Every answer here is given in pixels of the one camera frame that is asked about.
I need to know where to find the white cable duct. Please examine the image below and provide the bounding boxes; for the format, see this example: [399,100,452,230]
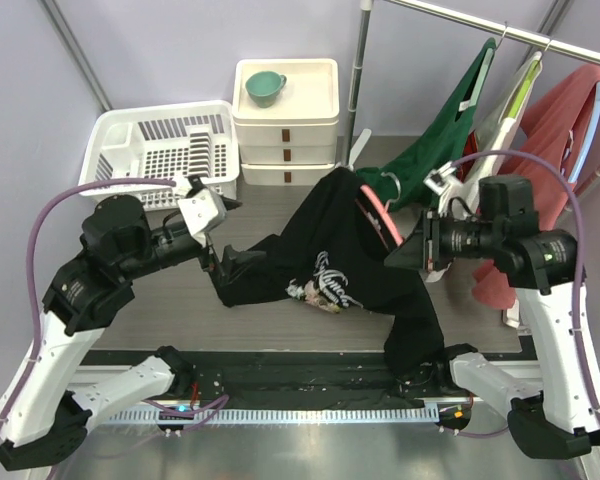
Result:
[105,403,439,426]

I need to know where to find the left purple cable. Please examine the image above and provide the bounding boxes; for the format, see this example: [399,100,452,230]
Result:
[0,177,231,480]

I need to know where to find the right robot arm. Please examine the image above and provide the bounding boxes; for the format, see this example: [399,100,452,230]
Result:
[385,175,600,460]

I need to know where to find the light blue hanger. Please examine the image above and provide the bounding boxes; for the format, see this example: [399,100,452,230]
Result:
[561,82,600,184]

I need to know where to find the green t shirt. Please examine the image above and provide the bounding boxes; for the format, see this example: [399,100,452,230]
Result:
[356,38,496,212]

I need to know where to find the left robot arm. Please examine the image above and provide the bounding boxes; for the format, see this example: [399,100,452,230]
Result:
[0,191,241,471]

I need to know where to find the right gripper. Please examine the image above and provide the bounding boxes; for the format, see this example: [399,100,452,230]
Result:
[386,206,503,271]

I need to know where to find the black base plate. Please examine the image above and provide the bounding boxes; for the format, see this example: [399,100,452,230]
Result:
[147,347,542,415]

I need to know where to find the black t shirt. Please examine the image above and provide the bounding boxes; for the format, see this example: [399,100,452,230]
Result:
[214,168,444,378]

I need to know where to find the white drawer unit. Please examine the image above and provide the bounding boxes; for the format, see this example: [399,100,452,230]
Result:
[232,58,340,187]

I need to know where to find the green cup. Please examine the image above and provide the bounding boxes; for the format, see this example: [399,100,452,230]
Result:
[245,71,287,108]

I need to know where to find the salmon pink t shirt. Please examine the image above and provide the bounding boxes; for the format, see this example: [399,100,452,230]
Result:
[472,64,600,310]

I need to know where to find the pink hanger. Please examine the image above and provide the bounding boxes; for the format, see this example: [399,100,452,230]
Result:
[356,172,403,253]

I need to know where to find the white plastic basket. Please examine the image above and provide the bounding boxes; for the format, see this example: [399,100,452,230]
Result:
[78,100,240,200]

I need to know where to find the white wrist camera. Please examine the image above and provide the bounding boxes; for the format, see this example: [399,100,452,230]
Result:
[424,162,466,214]
[172,175,242,247]

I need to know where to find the lime green hanger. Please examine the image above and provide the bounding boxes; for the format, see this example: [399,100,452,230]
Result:
[506,50,545,119]

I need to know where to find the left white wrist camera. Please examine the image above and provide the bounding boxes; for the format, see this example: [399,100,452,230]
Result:
[172,175,242,247]

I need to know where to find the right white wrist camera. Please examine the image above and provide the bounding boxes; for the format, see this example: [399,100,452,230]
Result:
[424,162,466,214]

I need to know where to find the white t shirt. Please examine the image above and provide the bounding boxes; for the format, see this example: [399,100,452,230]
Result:
[424,52,544,284]

